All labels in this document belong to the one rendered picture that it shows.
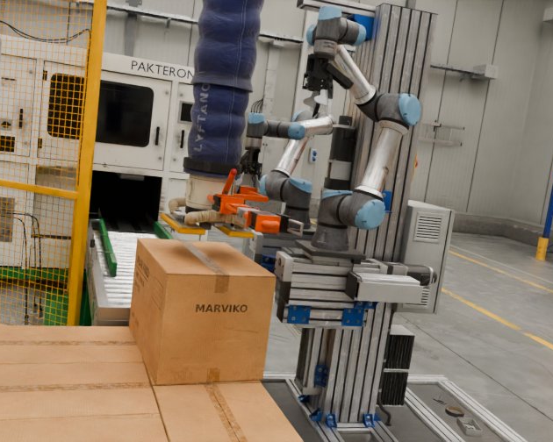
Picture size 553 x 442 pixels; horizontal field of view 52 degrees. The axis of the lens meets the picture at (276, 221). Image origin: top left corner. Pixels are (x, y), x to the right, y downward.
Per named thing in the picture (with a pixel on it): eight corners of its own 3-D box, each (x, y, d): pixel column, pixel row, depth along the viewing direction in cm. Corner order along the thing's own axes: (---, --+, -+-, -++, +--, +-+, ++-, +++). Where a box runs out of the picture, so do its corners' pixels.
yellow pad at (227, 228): (204, 221, 242) (205, 209, 241) (226, 222, 246) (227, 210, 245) (228, 237, 211) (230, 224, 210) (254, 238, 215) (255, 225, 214)
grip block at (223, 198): (211, 210, 203) (212, 193, 202) (236, 211, 206) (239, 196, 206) (217, 213, 195) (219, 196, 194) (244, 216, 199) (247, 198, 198)
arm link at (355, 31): (345, 25, 202) (324, 18, 195) (369, 24, 194) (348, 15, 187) (342, 48, 203) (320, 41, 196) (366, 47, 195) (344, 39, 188)
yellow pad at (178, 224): (159, 217, 234) (161, 205, 234) (183, 219, 238) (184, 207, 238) (178, 233, 203) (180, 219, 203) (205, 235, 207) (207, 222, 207)
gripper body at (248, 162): (245, 174, 251) (248, 147, 250) (239, 173, 259) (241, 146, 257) (261, 176, 254) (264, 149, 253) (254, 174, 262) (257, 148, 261)
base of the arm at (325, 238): (341, 245, 236) (343, 221, 235) (354, 253, 222) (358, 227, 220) (305, 241, 232) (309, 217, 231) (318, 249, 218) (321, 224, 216)
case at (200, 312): (128, 326, 250) (137, 237, 245) (215, 325, 266) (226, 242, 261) (155, 386, 196) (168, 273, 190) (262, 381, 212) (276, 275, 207)
